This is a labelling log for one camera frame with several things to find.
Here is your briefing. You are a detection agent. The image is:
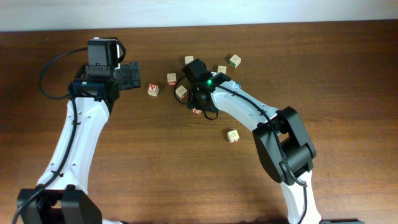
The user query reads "red edged 5 block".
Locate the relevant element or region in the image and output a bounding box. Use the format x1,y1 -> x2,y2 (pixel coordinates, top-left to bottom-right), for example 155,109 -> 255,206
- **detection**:
192,108 -> 202,114

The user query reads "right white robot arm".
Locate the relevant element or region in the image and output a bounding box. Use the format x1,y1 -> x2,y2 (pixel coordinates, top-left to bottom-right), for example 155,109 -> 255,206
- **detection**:
188,73 -> 322,223

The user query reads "top red edged block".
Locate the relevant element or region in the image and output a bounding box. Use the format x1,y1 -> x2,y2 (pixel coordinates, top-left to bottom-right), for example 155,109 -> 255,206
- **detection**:
184,55 -> 194,65

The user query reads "green edged far block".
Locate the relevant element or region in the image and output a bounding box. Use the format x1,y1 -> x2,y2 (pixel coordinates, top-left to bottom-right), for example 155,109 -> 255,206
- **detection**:
229,55 -> 241,68

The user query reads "red edged 6 block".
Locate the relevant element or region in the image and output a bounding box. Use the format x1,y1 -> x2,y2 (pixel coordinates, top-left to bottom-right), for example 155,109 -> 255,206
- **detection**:
227,130 -> 239,142

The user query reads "green edged M block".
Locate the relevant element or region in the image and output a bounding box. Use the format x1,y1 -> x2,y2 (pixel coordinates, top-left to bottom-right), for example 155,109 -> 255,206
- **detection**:
217,65 -> 227,74

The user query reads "red V letter block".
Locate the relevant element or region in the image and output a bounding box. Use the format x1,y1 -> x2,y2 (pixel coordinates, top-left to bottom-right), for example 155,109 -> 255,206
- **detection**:
147,83 -> 159,96

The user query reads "wooden K picture block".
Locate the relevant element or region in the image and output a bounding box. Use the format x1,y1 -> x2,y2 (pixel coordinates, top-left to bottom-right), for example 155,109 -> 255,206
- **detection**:
175,85 -> 188,99

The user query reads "red spiral picture block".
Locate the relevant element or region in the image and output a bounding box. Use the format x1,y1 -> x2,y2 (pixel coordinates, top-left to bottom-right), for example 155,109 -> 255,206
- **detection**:
167,73 -> 177,86

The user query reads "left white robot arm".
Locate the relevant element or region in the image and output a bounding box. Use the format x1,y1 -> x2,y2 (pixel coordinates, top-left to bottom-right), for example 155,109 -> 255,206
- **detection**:
15,62 -> 141,223

